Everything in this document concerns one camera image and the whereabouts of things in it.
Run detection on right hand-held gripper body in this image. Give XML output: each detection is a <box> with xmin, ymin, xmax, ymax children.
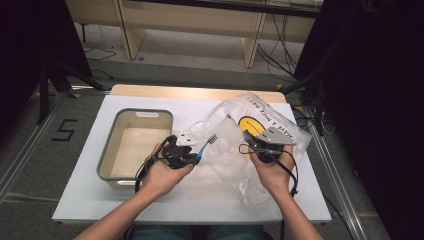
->
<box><xmin>248</xmin><ymin>127</ymin><xmax>297</xmax><ymax>164</ymax></box>

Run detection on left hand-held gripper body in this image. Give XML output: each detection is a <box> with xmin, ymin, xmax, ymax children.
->
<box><xmin>162</xmin><ymin>129</ymin><xmax>201</xmax><ymax>169</ymax></box>

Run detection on blue toothbrush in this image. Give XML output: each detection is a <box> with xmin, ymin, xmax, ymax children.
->
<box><xmin>196</xmin><ymin>134</ymin><xmax>218</xmax><ymax>158</ymax></box>

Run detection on clear smiley plastic bag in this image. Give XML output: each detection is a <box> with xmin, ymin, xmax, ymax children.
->
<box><xmin>186</xmin><ymin>92</ymin><xmax>313</xmax><ymax>208</ymax></box>

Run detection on beige bin with grey rim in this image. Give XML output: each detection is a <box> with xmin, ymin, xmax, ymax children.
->
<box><xmin>96</xmin><ymin>108</ymin><xmax>174</xmax><ymax>191</ymax></box>

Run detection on person's left hand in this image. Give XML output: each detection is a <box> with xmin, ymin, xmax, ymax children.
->
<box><xmin>139</xmin><ymin>143</ymin><xmax>194</xmax><ymax>201</ymax></box>

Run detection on person's right hand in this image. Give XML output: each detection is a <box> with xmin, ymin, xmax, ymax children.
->
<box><xmin>249</xmin><ymin>145</ymin><xmax>296</xmax><ymax>201</ymax></box>

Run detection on white board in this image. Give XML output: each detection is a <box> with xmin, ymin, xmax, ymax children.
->
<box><xmin>52</xmin><ymin>94</ymin><xmax>333</xmax><ymax>225</ymax></box>

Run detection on black metal stand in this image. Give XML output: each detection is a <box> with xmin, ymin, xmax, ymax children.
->
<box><xmin>279</xmin><ymin>66</ymin><xmax>331</xmax><ymax>138</ymax></box>

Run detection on wooden table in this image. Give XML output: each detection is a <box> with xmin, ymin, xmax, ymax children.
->
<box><xmin>109</xmin><ymin>83</ymin><xmax>288</xmax><ymax>104</ymax></box>

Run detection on person's blue jeans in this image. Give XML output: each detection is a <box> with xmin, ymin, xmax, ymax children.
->
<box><xmin>128</xmin><ymin>224</ymin><xmax>268</xmax><ymax>240</ymax></box>

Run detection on dark curtain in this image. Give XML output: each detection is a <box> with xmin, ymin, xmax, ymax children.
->
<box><xmin>0</xmin><ymin>0</ymin><xmax>93</xmax><ymax>134</ymax></box>
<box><xmin>293</xmin><ymin>0</ymin><xmax>424</xmax><ymax>240</ymax></box>

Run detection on wooden shelf unit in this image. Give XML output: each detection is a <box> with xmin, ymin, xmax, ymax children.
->
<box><xmin>64</xmin><ymin>0</ymin><xmax>317</xmax><ymax>69</ymax></box>

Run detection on black tripod stand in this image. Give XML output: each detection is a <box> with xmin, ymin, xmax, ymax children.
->
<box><xmin>34</xmin><ymin>59</ymin><xmax>105</xmax><ymax>126</ymax></box>

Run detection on right hand-held gripper cable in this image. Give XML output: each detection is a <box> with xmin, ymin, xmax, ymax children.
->
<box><xmin>238</xmin><ymin>143</ymin><xmax>300</xmax><ymax>240</ymax></box>

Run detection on hand-held gripper cable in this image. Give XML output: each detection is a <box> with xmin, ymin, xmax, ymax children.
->
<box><xmin>238</xmin><ymin>143</ymin><xmax>300</xmax><ymax>240</ymax></box>
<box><xmin>134</xmin><ymin>135</ymin><xmax>169</xmax><ymax>195</ymax></box>

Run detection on left hand-held gripper cable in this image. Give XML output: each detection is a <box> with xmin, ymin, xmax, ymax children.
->
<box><xmin>134</xmin><ymin>135</ymin><xmax>169</xmax><ymax>195</ymax></box>

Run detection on bundle of black cables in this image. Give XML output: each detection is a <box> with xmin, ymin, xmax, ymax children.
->
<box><xmin>256</xmin><ymin>13</ymin><xmax>300</xmax><ymax>80</ymax></box>

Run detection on aluminium floor rail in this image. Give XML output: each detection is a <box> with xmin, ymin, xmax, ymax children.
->
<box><xmin>306</xmin><ymin>106</ymin><xmax>369</xmax><ymax>240</ymax></box>
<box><xmin>0</xmin><ymin>93</ymin><xmax>69</xmax><ymax>205</ymax></box>

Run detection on black floor cable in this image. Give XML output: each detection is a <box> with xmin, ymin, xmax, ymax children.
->
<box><xmin>81</xmin><ymin>46</ymin><xmax>118</xmax><ymax>81</ymax></box>

